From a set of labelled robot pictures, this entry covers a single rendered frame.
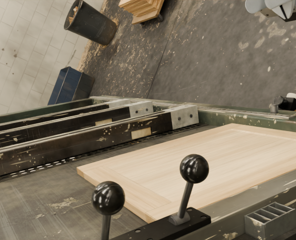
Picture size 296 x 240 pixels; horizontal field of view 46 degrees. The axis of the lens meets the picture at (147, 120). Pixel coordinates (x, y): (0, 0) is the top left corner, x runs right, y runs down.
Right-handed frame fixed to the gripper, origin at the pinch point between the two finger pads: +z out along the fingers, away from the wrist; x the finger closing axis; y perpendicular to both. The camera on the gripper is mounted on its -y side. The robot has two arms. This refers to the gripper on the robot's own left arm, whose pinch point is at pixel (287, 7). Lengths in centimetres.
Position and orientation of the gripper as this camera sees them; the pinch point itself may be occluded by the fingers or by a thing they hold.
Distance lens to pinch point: 59.4
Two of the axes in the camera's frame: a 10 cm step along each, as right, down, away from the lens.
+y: -6.9, 6.6, -3.1
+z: 5.4, 7.5, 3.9
